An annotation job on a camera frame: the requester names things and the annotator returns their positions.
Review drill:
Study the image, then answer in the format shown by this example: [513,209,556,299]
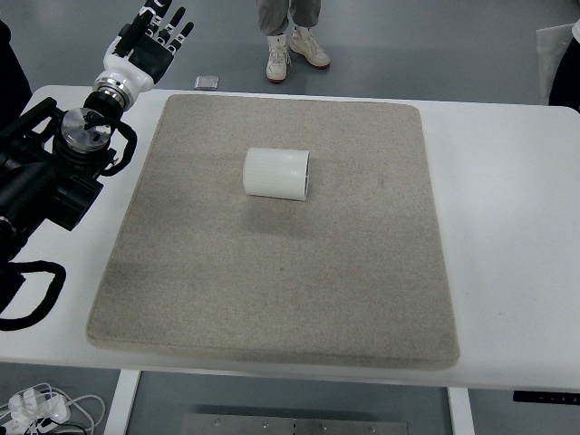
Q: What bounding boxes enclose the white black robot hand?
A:
[92,1,194,111]

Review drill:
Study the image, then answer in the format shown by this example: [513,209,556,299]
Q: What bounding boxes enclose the white ribbed cup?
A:
[243,148,310,201]

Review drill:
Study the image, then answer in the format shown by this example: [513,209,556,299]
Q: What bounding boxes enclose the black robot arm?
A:
[1,92,137,262]

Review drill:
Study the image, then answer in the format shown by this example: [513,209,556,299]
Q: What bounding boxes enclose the small silver floor plate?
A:
[194,75,219,91]

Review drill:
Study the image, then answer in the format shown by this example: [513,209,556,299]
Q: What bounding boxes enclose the grey trousers person legs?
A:
[256,0,322,36]

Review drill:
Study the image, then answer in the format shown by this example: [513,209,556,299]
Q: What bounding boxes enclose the white sneaker left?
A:
[266,34,290,83]

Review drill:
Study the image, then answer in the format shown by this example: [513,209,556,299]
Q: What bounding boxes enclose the white sneaker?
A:
[290,26,331,69]
[266,34,290,83]

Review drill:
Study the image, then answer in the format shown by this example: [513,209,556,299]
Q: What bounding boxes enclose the dark object left edge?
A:
[1,22,32,130]

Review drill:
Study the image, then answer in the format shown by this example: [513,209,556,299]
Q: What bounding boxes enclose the white sneaker right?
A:
[290,26,331,69]

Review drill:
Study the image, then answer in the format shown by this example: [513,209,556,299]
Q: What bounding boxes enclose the beige felt mat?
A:
[86,94,459,370]

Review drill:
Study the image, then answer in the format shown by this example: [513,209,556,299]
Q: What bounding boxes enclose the white table leg left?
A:
[103,370,141,435]

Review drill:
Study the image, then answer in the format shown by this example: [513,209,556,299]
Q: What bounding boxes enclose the white table leg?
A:
[103,370,141,435]
[448,387,475,435]

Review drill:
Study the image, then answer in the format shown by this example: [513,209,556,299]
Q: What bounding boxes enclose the white table leg right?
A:
[448,387,475,435]

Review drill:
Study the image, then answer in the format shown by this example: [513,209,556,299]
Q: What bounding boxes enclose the black desk control panel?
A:
[513,391,579,406]

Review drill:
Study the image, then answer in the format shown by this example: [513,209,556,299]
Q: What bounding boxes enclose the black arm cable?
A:
[0,259,68,333]

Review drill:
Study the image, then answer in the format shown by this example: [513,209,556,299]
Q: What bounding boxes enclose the metal base plate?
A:
[180,413,409,435]

